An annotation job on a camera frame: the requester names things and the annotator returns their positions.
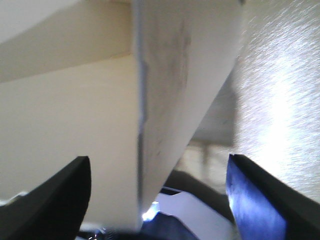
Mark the white plastic trash bin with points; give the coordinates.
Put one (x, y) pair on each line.
(124, 82)

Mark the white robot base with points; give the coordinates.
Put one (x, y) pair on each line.
(183, 205)

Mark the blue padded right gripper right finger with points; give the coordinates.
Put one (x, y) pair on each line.
(264, 208)

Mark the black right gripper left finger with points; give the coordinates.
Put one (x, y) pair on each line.
(54, 210)

